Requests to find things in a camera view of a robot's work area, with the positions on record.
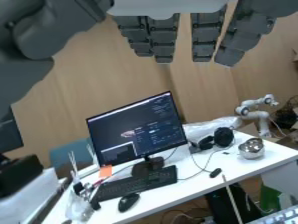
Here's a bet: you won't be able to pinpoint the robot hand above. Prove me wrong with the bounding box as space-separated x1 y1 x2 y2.
0 0 298 118

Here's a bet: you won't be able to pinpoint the black computer monitor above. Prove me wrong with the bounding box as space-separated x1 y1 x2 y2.
85 90 188 178

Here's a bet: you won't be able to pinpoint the blue chair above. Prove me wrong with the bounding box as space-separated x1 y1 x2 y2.
47 137 97 171

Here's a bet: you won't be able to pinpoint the clear plastic bag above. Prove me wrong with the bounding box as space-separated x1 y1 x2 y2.
182 115 243 143

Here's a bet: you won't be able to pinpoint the black keyboard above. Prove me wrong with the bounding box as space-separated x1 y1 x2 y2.
89 164 179 203

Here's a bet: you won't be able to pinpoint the black headphones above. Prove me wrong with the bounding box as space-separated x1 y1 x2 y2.
195 126 235 151

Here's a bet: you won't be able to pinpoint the black computer mouse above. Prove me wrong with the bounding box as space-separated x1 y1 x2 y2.
117 192 142 214

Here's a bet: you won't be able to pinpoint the small white jointed device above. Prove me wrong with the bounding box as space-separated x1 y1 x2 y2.
228 93 280 138

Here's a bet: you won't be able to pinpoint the white desk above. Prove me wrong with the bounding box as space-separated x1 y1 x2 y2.
39 129 298 224

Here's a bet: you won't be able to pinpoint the metal bowl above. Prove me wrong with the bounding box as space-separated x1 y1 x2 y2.
236 137 267 160

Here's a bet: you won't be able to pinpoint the thin stick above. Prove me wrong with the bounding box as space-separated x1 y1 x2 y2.
219 173 243 224

